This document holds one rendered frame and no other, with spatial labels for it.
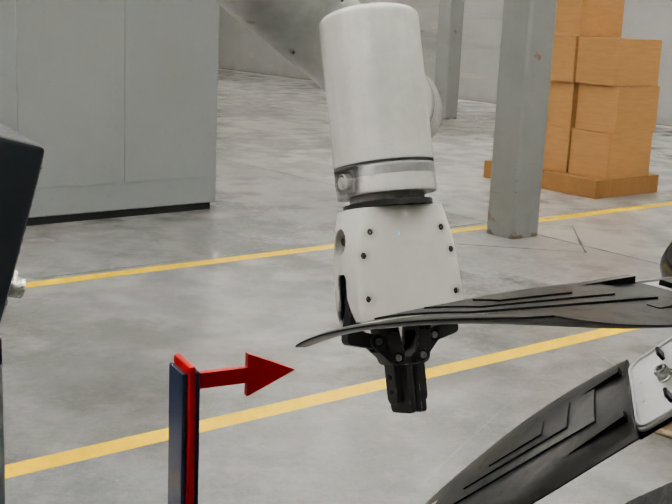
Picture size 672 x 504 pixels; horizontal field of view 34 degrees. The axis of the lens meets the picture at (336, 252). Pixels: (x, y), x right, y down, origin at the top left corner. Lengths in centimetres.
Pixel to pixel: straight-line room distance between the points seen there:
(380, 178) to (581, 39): 819
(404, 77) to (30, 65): 595
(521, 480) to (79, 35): 620
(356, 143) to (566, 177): 812
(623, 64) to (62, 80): 432
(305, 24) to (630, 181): 820
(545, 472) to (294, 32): 44
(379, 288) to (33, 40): 599
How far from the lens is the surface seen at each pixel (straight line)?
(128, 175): 715
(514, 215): 698
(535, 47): 692
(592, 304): 66
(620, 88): 888
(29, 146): 112
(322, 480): 335
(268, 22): 99
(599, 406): 87
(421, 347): 91
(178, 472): 60
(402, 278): 89
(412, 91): 91
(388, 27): 91
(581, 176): 899
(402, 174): 89
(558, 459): 85
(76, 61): 692
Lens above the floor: 137
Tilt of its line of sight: 13 degrees down
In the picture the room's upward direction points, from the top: 3 degrees clockwise
